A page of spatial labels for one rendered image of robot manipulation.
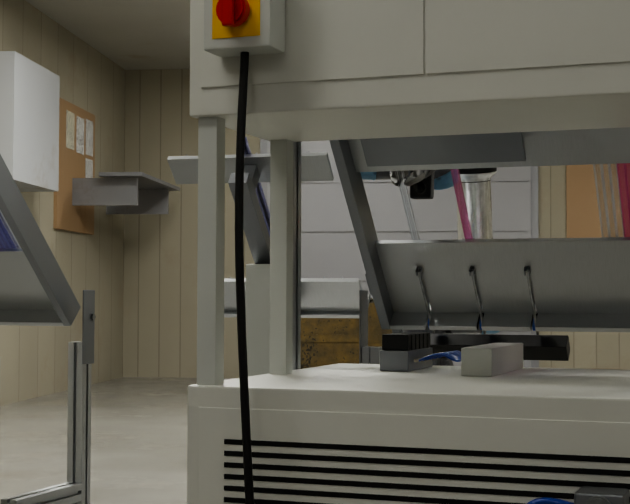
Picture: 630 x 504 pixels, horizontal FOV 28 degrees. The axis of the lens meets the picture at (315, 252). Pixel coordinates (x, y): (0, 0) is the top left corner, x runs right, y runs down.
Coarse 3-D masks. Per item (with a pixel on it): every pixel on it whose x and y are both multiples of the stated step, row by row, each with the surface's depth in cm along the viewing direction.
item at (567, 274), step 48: (384, 240) 253; (432, 240) 250; (480, 240) 246; (528, 240) 243; (576, 240) 239; (624, 240) 236; (432, 288) 257; (480, 288) 254; (576, 288) 247; (624, 288) 244
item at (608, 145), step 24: (360, 144) 238; (384, 144) 231; (408, 144) 230; (432, 144) 228; (456, 144) 227; (480, 144) 226; (504, 144) 224; (528, 144) 228; (552, 144) 226; (576, 144) 225; (600, 144) 223; (624, 144) 222; (360, 168) 241; (384, 168) 240; (408, 168) 238; (432, 168) 237; (456, 168) 235
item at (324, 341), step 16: (304, 320) 903; (320, 320) 905; (336, 320) 907; (352, 320) 908; (368, 320) 910; (304, 336) 902; (320, 336) 904; (336, 336) 906; (352, 336) 907; (368, 336) 909; (304, 352) 903; (320, 352) 904; (336, 352) 906; (352, 352) 907
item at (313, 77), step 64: (192, 0) 179; (256, 0) 168; (320, 0) 172; (384, 0) 168; (448, 0) 165; (512, 0) 162; (576, 0) 159; (192, 64) 178; (256, 64) 175; (320, 64) 171; (384, 64) 168; (448, 64) 165; (512, 64) 162; (576, 64) 159; (256, 128) 190; (320, 128) 190; (384, 128) 190; (448, 128) 190; (512, 128) 189; (576, 128) 189; (256, 448) 172; (320, 448) 169; (384, 448) 166; (448, 448) 163; (512, 448) 160; (576, 448) 157
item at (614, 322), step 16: (400, 320) 262; (416, 320) 261; (432, 320) 260; (448, 320) 259; (464, 320) 258; (496, 320) 255; (512, 320) 254; (528, 320) 253; (544, 320) 252; (560, 320) 251; (576, 320) 250; (592, 320) 249; (608, 320) 248; (624, 320) 247
